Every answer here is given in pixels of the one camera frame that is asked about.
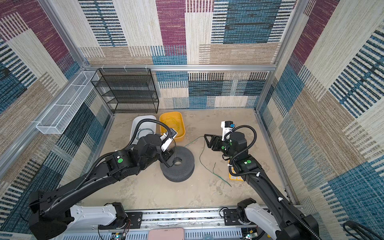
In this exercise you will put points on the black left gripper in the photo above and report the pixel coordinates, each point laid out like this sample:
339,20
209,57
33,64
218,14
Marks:
166,155

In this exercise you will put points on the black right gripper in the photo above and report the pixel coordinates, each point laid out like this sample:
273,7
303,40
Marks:
214,138

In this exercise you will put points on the grey perforated cable spool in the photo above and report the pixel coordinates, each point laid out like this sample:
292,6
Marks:
182,164

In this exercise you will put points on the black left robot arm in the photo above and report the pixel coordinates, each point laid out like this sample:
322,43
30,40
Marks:
51,214

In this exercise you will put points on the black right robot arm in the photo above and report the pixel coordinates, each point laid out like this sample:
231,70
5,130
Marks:
282,220

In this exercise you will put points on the white plastic bin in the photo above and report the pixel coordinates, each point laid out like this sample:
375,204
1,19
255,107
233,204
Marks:
144,129

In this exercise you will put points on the yellow plastic bin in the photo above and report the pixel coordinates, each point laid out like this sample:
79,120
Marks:
174,120

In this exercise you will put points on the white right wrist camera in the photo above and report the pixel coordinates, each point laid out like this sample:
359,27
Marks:
227,127

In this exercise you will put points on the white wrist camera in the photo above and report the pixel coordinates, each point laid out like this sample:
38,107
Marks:
167,138
227,127

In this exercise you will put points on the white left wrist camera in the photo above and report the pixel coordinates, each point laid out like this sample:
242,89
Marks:
167,138

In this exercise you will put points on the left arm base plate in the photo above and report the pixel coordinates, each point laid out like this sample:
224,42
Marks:
129,220

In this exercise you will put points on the black wire shelf rack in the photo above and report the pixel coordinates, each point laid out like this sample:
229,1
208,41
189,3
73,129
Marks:
127,91

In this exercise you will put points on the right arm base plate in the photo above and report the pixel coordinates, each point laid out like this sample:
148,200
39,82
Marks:
232,218

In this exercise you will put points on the white wire mesh basket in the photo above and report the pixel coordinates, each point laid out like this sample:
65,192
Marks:
59,116

